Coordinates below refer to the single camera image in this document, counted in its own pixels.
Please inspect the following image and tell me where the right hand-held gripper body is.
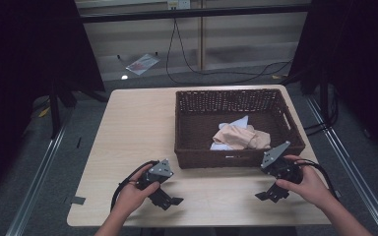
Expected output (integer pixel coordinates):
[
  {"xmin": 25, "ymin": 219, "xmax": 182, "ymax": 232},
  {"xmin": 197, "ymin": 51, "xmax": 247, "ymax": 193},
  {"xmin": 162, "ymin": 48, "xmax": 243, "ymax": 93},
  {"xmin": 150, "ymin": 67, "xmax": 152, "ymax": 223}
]
[{"xmin": 260, "ymin": 141, "xmax": 304, "ymax": 186}]

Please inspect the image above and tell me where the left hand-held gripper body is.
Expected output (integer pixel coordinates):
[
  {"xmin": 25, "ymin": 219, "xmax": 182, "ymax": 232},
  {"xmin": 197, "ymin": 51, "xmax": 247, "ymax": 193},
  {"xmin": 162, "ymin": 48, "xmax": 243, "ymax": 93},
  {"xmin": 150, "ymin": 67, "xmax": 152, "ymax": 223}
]
[{"xmin": 135, "ymin": 158, "xmax": 174, "ymax": 202}]

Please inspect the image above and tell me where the person's right hand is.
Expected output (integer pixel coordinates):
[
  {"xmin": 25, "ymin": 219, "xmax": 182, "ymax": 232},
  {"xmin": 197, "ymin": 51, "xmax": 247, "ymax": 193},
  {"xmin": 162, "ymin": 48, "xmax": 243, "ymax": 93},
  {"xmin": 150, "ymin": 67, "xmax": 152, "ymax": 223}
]
[{"xmin": 275, "ymin": 154, "xmax": 339, "ymax": 210}]

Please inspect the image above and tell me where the person's left hand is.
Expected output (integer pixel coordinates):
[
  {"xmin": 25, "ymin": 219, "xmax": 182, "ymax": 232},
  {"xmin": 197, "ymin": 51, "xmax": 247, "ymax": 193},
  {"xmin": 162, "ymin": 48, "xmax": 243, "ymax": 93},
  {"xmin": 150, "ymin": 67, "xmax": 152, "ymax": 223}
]
[{"xmin": 112, "ymin": 163, "xmax": 161, "ymax": 220}]

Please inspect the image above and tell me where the brown woven basket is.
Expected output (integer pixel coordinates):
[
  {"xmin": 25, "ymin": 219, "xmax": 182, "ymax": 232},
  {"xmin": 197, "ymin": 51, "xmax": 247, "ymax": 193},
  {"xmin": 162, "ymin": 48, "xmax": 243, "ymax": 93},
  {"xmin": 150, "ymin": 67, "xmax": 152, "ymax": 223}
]
[{"xmin": 173, "ymin": 88, "xmax": 307, "ymax": 170}]

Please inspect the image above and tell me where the beige cloth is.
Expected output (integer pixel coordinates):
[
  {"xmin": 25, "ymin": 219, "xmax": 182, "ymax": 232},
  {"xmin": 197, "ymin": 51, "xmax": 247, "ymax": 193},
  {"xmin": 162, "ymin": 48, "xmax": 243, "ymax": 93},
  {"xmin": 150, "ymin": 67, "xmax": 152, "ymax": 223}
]
[{"xmin": 212, "ymin": 123, "xmax": 273, "ymax": 151}]

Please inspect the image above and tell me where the black metal stand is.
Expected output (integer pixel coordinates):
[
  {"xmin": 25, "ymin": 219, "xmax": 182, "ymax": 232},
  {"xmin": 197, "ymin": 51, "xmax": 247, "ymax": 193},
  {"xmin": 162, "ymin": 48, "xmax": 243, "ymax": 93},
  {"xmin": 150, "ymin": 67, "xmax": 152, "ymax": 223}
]
[
  {"xmin": 47, "ymin": 80, "xmax": 64, "ymax": 140},
  {"xmin": 319, "ymin": 78, "xmax": 331, "ymax": 123}
]

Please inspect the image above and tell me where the grey tape piece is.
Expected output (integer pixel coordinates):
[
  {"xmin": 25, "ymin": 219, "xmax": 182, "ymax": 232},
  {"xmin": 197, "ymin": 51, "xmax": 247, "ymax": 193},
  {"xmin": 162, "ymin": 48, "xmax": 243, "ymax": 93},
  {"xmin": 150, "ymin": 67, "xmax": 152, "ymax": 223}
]
[{"xmin": 70, "ymin": 195, "xmax": 87, "ymax": 207}]

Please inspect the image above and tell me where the clear plastic packet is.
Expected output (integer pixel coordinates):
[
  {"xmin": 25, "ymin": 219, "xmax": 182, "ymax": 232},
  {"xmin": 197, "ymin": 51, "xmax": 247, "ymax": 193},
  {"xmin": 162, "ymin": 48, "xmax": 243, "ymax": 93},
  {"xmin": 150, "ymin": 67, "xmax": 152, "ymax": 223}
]
[{"xmin": 125, "ymin": 53, "xmax": 161, "ymax": 77}]

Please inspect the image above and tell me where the yellow tape piece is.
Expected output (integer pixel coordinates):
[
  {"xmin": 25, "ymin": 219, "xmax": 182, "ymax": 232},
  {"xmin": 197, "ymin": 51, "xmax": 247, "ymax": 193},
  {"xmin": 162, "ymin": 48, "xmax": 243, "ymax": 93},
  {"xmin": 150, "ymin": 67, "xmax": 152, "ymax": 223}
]
[{"xmin": 37, "ymin": 105, "xmax": 51, "ymax": 119}]

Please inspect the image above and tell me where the dark curtain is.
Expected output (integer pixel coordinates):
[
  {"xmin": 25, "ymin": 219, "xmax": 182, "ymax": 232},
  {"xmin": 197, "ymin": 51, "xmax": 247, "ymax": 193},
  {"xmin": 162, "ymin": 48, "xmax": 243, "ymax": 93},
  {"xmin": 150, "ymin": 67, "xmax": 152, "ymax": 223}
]
[
  {"xmin": 287, "ymin": 0, "xmax": 378, "ymax": 166},
  {"xmin": 0, "ymin": 0, "xmax": 106, "ymax": 207}
]

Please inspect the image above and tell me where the black horizontal bar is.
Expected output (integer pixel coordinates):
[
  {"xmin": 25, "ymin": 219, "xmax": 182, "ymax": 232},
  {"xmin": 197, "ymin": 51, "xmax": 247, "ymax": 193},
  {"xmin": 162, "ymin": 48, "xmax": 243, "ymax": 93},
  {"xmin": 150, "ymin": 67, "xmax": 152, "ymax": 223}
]
[{"xmin": 78, "ymin": 3, "xmax": 313, "ymax": 24}]

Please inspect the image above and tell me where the left hand-held gripper black cable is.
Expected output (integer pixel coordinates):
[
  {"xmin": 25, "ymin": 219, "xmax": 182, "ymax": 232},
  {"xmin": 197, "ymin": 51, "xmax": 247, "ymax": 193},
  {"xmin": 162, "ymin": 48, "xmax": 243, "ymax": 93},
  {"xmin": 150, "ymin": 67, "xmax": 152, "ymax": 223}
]
[{"xmin": 109, "ymin": 159, "xmax": 160, "ymax": 212}]

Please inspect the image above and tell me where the hand-held gripper black cable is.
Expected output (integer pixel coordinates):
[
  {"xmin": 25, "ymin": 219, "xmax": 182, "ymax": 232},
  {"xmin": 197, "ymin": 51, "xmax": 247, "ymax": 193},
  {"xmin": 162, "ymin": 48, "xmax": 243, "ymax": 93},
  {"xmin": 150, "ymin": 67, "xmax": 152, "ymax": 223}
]
[
  {"xmin": 294, "ymin": 158, "xmax": 340, "ymax": 200},
  {"xmin": 109, "ymin": 159, "xmax": 160, "ymax": 212}
]

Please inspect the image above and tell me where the right hand-held gripper black cable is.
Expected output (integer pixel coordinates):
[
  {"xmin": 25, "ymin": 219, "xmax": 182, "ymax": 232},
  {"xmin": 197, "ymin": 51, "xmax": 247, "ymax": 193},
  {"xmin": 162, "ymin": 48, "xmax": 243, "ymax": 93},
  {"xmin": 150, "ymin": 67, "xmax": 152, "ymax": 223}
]
[{"xmin": 294, "ymin": 158, "xmax": 340, "ymax": 200}]

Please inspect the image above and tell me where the bundle of black cables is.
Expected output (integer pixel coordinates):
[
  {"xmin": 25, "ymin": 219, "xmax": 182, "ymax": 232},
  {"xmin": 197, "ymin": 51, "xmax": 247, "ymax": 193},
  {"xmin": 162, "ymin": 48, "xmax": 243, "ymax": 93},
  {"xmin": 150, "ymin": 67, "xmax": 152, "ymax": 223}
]
[{"xmin": 302, "ymin": 89, "xmax": 340, "ymax": 138}]

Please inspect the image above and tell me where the long black floor cable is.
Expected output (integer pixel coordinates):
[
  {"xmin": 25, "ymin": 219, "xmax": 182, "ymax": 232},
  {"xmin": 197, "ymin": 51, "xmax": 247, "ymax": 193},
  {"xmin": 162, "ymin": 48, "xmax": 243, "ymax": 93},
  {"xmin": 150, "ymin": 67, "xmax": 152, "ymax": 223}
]
[{"xmin": 164, "ymin": 18, "xmax": 293, "ymax": 85}]

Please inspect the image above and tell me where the white wall socket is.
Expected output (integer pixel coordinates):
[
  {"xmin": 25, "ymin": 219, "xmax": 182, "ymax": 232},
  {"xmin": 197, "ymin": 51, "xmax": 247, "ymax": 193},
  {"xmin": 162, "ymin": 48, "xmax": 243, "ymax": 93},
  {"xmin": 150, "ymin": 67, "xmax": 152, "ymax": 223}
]
[{"xmin": 166, "ymin": 0, "xmax": 191, "ymax": 11}]

